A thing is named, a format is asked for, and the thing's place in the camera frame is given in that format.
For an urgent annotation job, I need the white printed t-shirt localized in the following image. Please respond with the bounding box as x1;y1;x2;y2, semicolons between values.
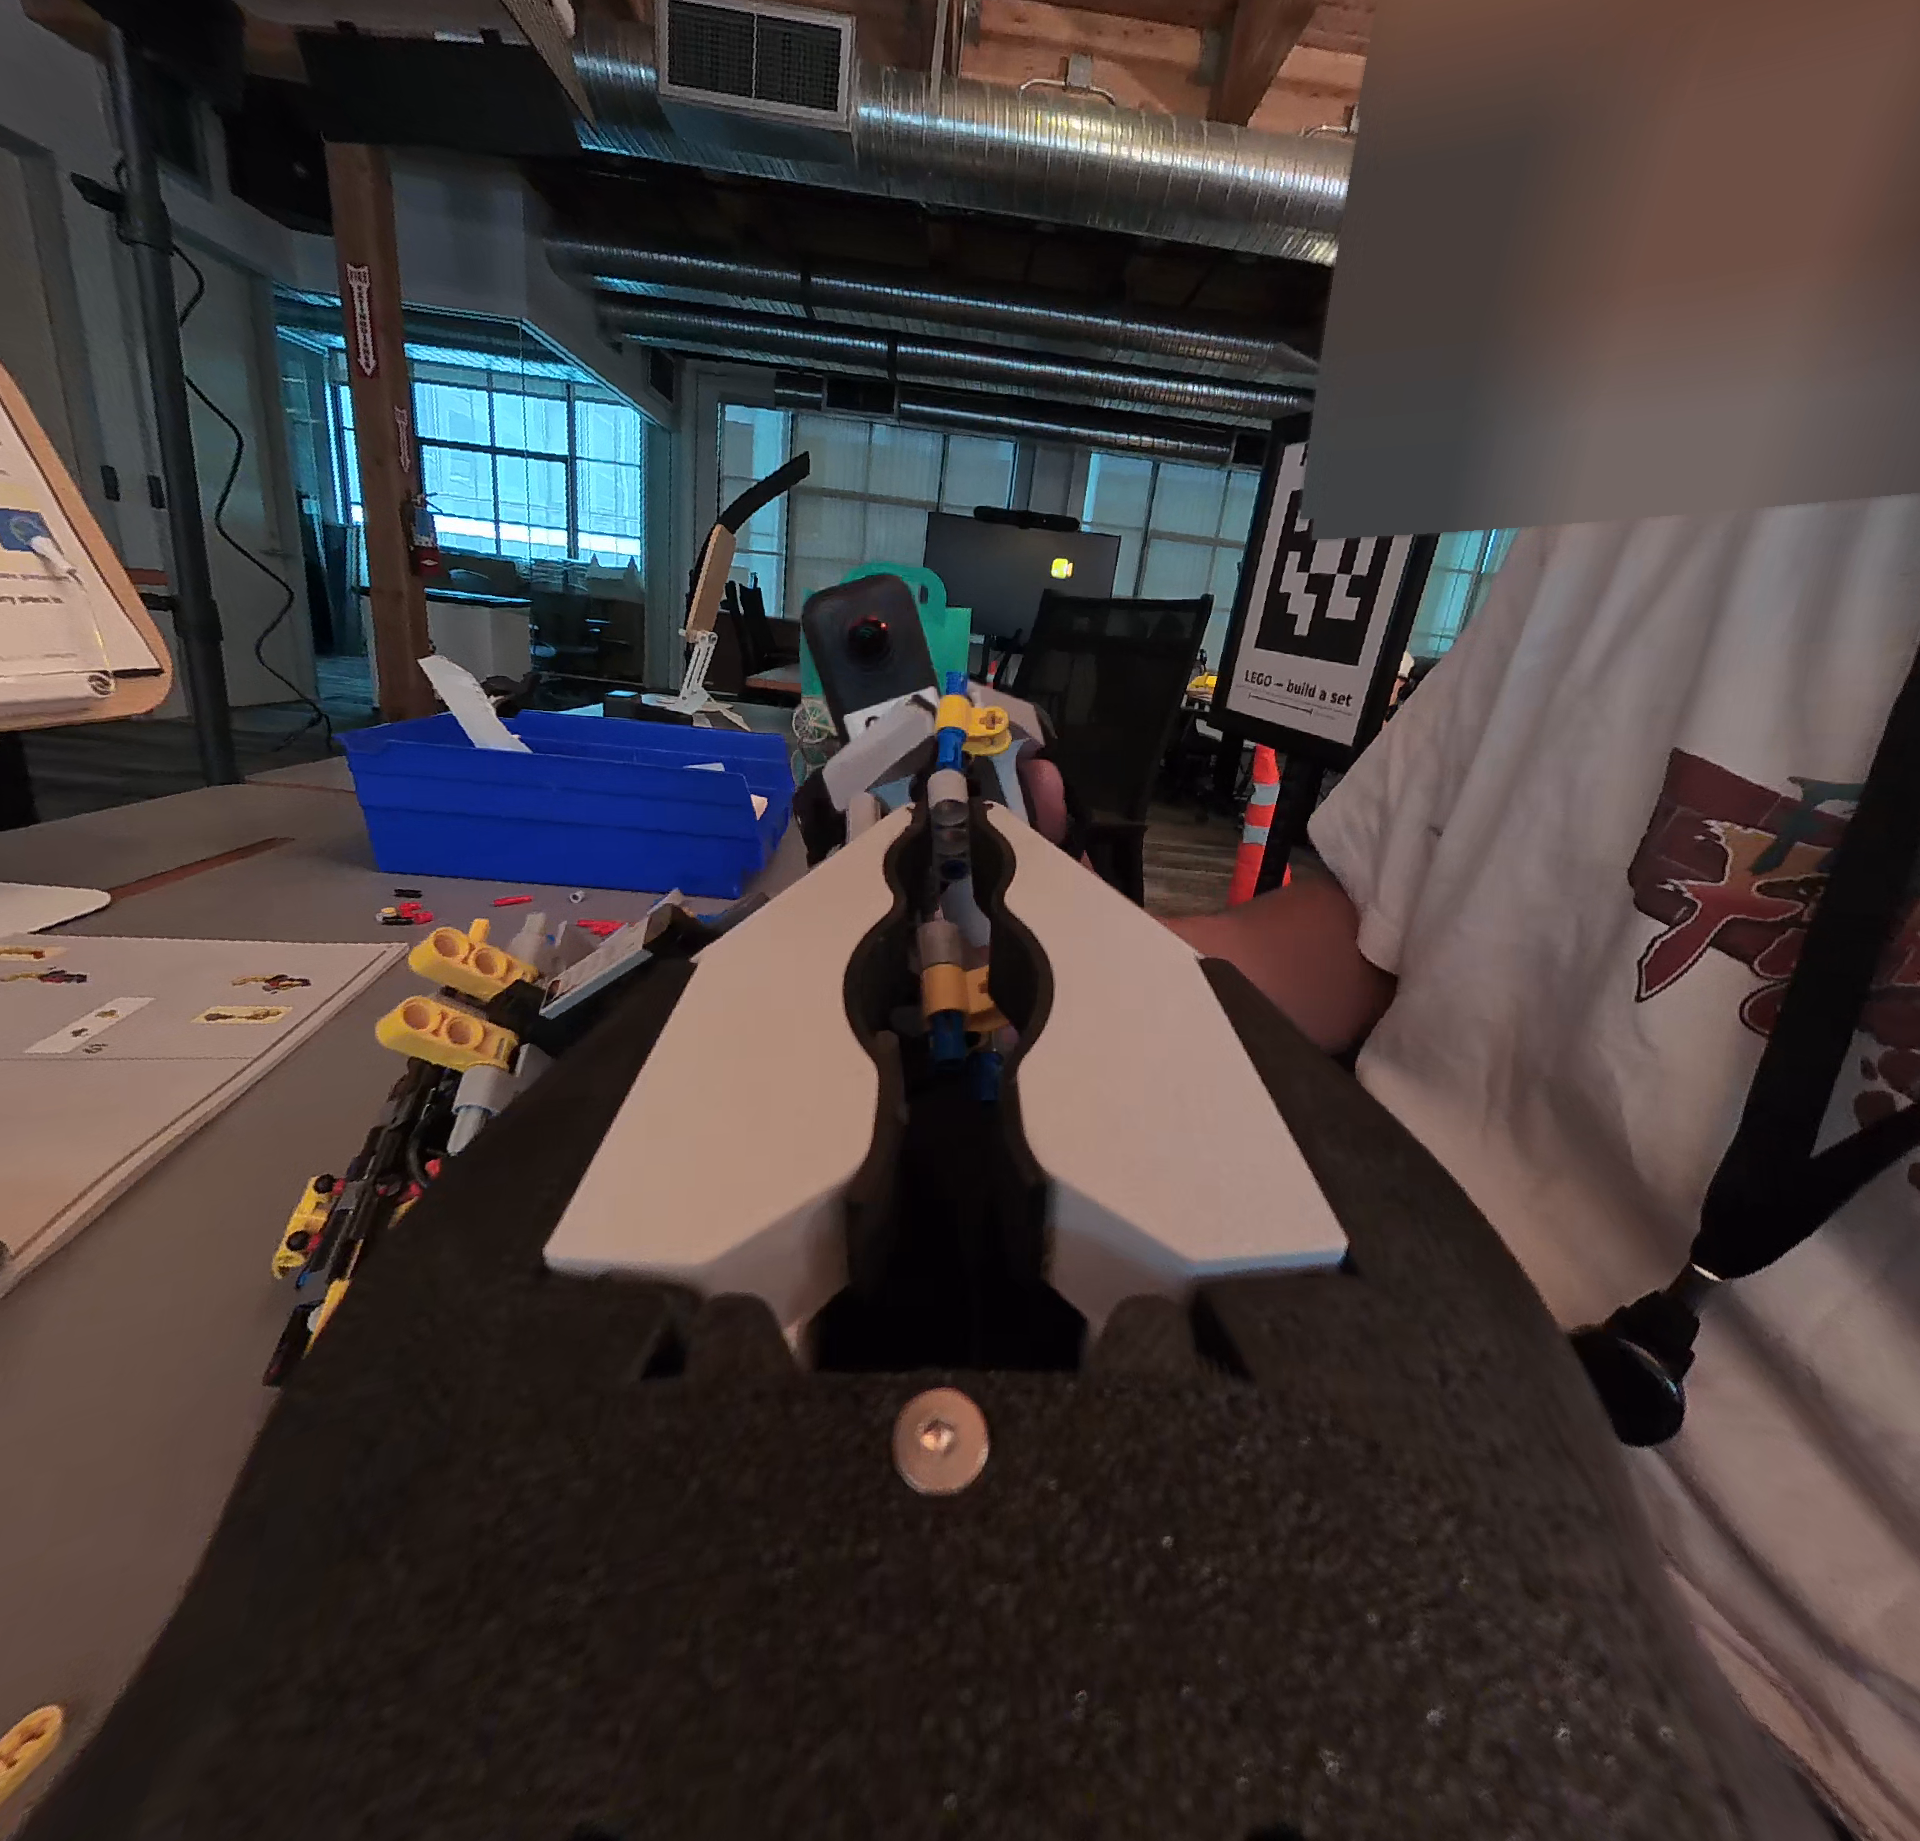
1305;496;1920;1841

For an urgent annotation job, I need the person's right forearm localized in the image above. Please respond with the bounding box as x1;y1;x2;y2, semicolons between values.
1162;865;1404;1059

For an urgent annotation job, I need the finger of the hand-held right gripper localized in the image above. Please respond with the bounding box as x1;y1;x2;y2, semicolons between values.
967;734;1055;828
817;689;947;840

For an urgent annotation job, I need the white and tan desk lamp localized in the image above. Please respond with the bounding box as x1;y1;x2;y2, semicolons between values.
676;451;815;724

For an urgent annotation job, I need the orange traffic cone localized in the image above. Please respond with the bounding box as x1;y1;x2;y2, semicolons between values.
1227;743;1294;908

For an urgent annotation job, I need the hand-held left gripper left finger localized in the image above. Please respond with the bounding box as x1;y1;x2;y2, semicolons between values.
539;806;924;1347

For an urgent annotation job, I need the blue plastic bin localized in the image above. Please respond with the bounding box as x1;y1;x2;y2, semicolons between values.
336;708;799;900

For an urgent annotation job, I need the black office chair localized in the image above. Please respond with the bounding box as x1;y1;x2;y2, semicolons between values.
992;586;1217;865

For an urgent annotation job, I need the black monitor screen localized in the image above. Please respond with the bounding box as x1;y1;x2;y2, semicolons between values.
920;507;1124;642

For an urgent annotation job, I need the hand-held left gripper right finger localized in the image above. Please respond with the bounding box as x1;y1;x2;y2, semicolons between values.
976;799;1354;1315

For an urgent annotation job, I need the white air vent grille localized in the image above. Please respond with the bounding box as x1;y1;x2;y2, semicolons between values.
656;0;857;125

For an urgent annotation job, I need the white paper sheet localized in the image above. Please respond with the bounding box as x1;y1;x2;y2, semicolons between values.
418;653;534;755

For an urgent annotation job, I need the wooden support post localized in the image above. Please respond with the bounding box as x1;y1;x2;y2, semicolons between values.
321;143;439;724

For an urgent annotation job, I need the building instruction book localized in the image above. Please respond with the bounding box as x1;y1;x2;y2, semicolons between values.
0;932;410;1294

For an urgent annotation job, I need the black lanyard strap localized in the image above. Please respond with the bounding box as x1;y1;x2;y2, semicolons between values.
1566;655;1920;1448

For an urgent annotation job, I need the toy brick car chassis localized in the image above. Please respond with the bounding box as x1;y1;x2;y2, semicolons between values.
262;670;1052;1391

